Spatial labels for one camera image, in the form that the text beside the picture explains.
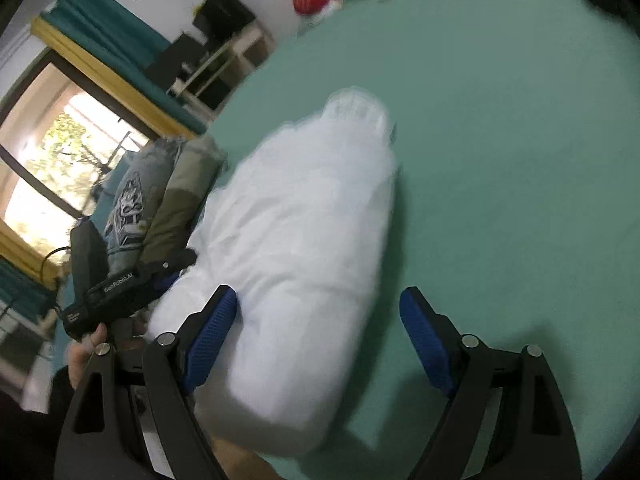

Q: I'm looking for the white hooded shirt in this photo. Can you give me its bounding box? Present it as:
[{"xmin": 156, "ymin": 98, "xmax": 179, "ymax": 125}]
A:
[{"xmin": 148, "ymin": 88, "xmax": 397, "ymax": 457}]

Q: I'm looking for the person's left hand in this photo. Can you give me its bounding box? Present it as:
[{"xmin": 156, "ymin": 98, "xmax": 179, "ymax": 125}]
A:
[{"xmin": 66, "ymin": 311, "xmax": 148, "ymax": 389}]

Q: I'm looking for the grey printed folded sweatshirt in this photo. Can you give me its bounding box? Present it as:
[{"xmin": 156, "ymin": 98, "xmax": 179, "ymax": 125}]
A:
[{"xmin": 103, "ymin": 139, "xmax": 184, "ymax": 275}]

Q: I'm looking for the olive folded garment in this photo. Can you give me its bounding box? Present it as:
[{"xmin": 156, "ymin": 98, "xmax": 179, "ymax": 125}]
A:
[{"xmin": 139, "ymin": 136, "xmax": 226, "ymax": 263}]

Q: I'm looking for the yellow curtain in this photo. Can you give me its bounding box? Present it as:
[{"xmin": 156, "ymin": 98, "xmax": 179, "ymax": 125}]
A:
[{"xmin": 30, "ymin": 18, "xmax": 198, "ymax": 139}]

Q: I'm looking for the black computer monitor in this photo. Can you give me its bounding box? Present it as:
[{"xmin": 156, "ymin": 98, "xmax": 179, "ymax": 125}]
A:
[{"xmin": 143, "ymin": 34, "xmax": 206, "ymax": 91}]

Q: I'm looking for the teal curtain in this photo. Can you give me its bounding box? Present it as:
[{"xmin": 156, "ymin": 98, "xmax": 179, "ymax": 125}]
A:
[{"xmin": 37, "ymin": 0, "xmax": 207, "ymax": 136}]

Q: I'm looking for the black computer tower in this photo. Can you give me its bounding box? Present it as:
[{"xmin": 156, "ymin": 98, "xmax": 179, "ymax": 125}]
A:
[{"xmin": 192, "ymin": 0, "xmax": 256, "ymax": 47}]

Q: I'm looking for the white paper on bed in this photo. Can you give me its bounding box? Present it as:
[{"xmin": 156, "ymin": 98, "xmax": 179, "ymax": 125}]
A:
[{"xmin": 309, "ymin": 0, "xmax": 343, "ymax": 25}]

